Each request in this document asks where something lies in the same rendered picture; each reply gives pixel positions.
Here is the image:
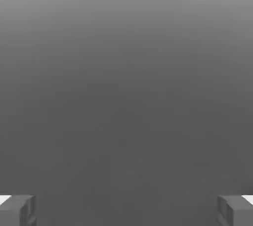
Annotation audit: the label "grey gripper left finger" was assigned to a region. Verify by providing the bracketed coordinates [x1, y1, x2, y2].
[0, 194, 38, 226]

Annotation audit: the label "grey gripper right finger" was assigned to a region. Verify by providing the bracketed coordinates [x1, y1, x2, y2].
[216, 194, 253, 226]

